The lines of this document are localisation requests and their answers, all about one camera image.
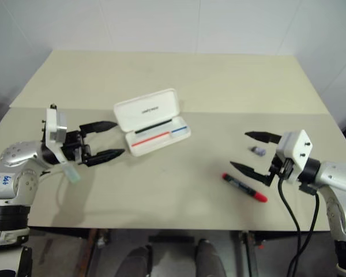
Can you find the black table crossbar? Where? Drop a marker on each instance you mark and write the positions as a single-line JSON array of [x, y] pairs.
[[171, 239]]

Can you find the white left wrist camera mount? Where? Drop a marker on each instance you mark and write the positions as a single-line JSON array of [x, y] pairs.
[[52, 127]]

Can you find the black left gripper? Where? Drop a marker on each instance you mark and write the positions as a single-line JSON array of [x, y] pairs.
[[75, 147]]

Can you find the metal table leg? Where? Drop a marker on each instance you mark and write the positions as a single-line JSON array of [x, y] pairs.
[[251, 251], [98, 251]]

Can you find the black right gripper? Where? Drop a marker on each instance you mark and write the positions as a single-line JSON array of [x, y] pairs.
[[281, 168]]

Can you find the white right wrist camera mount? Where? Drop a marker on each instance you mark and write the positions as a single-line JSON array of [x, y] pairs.
[[297, 147]]

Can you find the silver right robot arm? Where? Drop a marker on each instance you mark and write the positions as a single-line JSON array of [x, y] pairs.
[[338, 179]]

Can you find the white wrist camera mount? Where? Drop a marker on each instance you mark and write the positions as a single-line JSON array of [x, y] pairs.
[[297, 147], [52, 127]]

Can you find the white open pencil case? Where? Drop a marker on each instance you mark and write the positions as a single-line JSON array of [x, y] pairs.
[[150, 115]]

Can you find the black pen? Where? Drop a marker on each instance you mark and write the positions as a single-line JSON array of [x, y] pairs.
[[154, 126]]

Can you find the thin red pen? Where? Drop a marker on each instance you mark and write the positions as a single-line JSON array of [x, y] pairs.
[[150, 139]]

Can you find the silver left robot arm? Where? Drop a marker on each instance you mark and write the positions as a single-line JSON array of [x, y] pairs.
[[15, 176]]

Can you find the short blue pen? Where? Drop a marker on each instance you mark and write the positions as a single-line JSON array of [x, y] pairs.
[[179, 129]]

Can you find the red marker with black label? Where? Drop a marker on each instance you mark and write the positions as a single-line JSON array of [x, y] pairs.
[[243, 187]]

